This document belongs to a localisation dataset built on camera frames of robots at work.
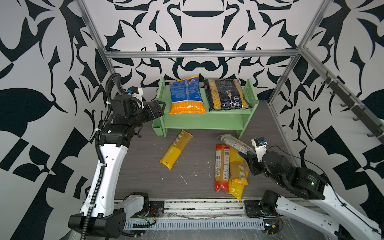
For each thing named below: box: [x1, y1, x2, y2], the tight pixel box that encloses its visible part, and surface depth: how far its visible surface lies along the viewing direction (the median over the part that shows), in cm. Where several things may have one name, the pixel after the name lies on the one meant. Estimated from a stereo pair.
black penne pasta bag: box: [203, 79, 252, 112], surface depth 80 cm
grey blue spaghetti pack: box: [217, 133, 256, 157], surface depth 74 cm
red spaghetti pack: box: [215, 144, 231, 193], surface depth 86 cm
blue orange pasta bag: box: [169, 75, 206, 115], surface depth 79 cm
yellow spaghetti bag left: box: [160, 129, 194, 170], surface depth 94 cm
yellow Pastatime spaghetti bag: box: [229, 147, 250, 201], surface depth 81 cm
